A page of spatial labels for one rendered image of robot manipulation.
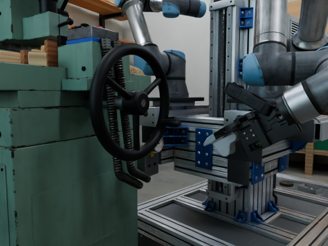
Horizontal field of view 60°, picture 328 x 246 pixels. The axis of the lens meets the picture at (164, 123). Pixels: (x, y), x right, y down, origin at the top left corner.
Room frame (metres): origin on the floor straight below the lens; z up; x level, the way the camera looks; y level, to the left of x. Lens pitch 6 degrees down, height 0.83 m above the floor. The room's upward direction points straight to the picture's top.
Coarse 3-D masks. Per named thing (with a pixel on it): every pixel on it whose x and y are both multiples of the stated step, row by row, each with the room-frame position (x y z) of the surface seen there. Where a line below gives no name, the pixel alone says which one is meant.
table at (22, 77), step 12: (0, 72) 0.61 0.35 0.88; (12, 72) 0.63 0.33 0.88; (24, 72) 0.65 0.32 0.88; (36, 72) 0.68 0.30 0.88; (48, 72) 0.71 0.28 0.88; (60, 72) 0.73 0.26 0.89; (0, 84) 0.61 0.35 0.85; (12, 84) 0.63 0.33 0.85; (24, 84) 0.65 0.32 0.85; (36, 84) 0.68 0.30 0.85; (48, 84) 0.70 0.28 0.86; (60, 84) 0.73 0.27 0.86; (72, 84) 0.71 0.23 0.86; (84, 84) 0.69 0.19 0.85; (132, 84) 0.82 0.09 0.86; (144, 84) 1.03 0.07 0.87
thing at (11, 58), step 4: (0, 56) 0.76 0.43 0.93; (4, 56) 0.77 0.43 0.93; (8, 56) 0.78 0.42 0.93; (12, 56) 0.79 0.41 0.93; (16, 56) 0.80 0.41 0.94; (0, 60) 0.76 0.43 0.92; (4, 60) 0.77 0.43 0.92; (8, 60) 0.78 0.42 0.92; (12, 60) 0.79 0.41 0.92; (16, 60) 0.80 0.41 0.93; (20, 60) 0.81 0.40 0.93
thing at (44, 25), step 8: (32, 16) 0.88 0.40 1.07; (40, 16) 0.86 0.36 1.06; (48, 16) 0.84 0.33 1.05; (56, 16) 0.86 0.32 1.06; (64, 16) 0.89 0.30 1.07; (24, 24) 0.91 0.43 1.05; (32, 24) 0.89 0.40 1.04; (40, 24) 0.86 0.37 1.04; (48, 24) 0.84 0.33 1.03; (56, 24) 0.86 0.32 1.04; (24, 32) 0.91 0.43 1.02; (32, 32) 0.89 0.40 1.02; (40, 32) 0.86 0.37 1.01; (48, 32) 0.84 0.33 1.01; (56, 32) 0.86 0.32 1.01; (64, 32) 0.88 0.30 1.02; (24, 40) 0.91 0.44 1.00; (32, 40) 0.91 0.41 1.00; (40, 40) 0.91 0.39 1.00; (48, 40) 0.89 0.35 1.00; (56, 40) 0.91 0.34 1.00
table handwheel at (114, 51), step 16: (112, 48) 0.65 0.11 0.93; (128, 48) 0.67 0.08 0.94; (144, 48) 0.72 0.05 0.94; (112, 64) 0.62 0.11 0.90; (160, 64) 0.78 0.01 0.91; (96, 80) 0.59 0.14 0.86; (112, 80) 0.63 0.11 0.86; (160, 80) 0.78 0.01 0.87; (96, 96) 0.59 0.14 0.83; (128, 96) 0.67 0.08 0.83; (144, 96) 0.70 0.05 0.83; (160, 96) 0.81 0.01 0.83; (96, 112) 0.59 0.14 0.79; (128, 112) 0.70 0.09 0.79; (144, 112) 0.70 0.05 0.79; (160, 112) 0.81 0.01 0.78; (96, 128) 0.59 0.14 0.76; (160, 128) 0.78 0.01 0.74; (112, 144) 0.62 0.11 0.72; (144, 144) 0.74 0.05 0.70; (128, 160) 0.67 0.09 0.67
